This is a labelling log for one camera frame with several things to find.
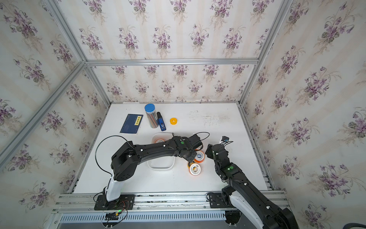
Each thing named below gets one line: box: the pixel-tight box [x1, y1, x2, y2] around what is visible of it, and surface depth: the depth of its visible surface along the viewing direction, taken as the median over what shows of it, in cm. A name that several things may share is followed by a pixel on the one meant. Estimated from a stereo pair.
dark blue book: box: [119, 114, 144, 134], surface depth 107 cm
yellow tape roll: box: [169, 117, 178, 125], surface depth 109 cm
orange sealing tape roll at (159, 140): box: [154, 138, 166, 144], surface depth 97 cm
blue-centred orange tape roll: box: [193, 150, 205, 164], surface depth 86 cm
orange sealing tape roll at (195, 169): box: [188, 163, 202, 177], surface depth 83 cm
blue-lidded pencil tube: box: [144, 103, 160, 129], surface depth 94 cm
